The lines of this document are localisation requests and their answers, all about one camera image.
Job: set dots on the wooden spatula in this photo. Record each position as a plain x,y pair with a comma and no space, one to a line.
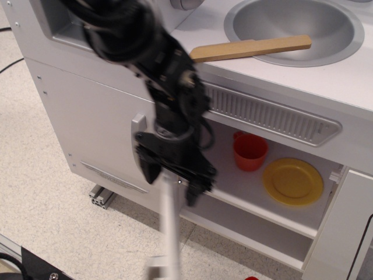
249,48

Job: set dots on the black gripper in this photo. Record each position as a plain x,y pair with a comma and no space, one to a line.
180,156

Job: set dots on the red plastic cup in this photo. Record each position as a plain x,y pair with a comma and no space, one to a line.
250,151

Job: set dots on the grey vent panel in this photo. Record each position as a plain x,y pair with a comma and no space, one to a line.
302,126

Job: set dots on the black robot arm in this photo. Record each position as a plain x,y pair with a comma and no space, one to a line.
130,33

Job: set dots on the white cabinet door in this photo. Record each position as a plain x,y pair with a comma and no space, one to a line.
346,234
170,224

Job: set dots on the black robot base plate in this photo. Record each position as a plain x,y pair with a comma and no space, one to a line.
30,266

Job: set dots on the yellow plastic plate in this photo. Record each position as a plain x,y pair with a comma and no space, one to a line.
292,182

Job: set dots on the silver sink bowl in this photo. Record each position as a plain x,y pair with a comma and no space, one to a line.
336,32

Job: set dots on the silver knob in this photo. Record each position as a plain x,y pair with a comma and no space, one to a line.
186,4

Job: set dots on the aluminium extrusion foot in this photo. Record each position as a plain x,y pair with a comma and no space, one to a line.
101,196

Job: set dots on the grey cabinet door handle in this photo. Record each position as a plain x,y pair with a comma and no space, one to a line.
156,267

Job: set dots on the white toy kitchen cabinet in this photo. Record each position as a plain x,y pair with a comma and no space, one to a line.
66,126

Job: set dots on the red object bottom edge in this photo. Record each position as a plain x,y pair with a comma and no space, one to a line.
251,277

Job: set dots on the grey fridge door handle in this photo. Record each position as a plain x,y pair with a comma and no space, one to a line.
138,124

